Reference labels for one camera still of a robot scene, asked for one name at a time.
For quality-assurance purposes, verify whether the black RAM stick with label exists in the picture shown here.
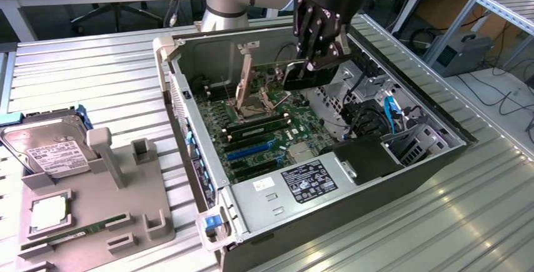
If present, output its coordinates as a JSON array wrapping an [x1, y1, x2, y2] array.
[[228, 120, 288, 141]]

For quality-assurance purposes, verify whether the silver perforated bay bracket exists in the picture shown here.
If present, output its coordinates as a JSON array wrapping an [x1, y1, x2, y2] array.
[[381, 124, 453, 166]]

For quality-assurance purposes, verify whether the hanging cable with connector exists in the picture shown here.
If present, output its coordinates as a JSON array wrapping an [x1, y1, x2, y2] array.
[[164, 0, 188, 28]]

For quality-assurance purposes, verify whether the silver disk bay cage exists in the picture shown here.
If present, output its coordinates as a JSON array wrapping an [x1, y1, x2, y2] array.
[[314, 62, 401, 135]]

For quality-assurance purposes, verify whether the black plastic air shroud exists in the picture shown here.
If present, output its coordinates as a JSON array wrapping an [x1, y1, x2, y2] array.
[[330, 136, 405, 187]]

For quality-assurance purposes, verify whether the coiled black floor cable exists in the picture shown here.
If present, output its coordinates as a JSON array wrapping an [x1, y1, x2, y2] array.
[[409, 28, 435, 49]]

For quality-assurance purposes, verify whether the aluminium profile frame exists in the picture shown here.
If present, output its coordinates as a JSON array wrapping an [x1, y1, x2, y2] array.
[[423, 0, 534, 63]]

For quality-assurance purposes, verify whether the silver power supply unit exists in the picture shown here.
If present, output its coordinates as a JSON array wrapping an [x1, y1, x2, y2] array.
[[228, 151, 358, 234]]

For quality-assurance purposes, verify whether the open black PC case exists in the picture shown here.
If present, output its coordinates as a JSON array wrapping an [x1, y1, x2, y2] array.
[[152, 14, 479, 272]]

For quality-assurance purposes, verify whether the green motherboard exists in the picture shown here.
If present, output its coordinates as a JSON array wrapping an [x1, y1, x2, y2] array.
[[193, 79, 338, 184]]

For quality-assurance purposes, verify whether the silver hard disk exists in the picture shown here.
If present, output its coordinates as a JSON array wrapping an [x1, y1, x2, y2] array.
[[0, 118, 90, 179]]

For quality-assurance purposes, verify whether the silver CPU chip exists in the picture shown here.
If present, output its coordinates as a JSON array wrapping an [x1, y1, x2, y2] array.
[[30, 196, 70, 231]]

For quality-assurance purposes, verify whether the blue data wire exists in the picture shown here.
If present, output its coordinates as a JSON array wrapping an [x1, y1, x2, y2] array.
[[382, 95, 404, 135]]

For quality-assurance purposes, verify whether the grey parts rack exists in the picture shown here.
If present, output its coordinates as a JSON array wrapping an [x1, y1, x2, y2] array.
[[14, 127, 176, 272]]

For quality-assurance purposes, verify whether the green RAM stick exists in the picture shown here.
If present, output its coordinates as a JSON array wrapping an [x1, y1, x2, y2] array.
[[19, 214, 125, 249]]

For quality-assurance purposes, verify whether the blue case latch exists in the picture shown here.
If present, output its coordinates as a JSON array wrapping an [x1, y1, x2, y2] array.
[[202, 215, 221, 232]]

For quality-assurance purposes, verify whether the small silver chipset heatsink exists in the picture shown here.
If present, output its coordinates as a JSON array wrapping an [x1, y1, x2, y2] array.
[[288, 145, 313, 163]]

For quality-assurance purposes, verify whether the blue expansion slot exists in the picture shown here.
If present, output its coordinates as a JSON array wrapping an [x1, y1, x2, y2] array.
[[224, 139, 276, 160]]

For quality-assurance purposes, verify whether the metal socket cover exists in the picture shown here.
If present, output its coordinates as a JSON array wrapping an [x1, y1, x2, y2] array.
[[260, 87, 292, 110]]

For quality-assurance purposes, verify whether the CPU socket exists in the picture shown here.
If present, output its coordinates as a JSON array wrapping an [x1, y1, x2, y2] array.
[[232, 99, 268, 120]]

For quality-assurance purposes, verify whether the grey box device with handle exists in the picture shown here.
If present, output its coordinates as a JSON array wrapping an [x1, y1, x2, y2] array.
[[428, 31, 495, 78]]

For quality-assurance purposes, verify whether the black expansion slot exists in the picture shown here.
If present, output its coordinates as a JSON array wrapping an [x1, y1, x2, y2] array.
[[230, 159, 278, 182]]

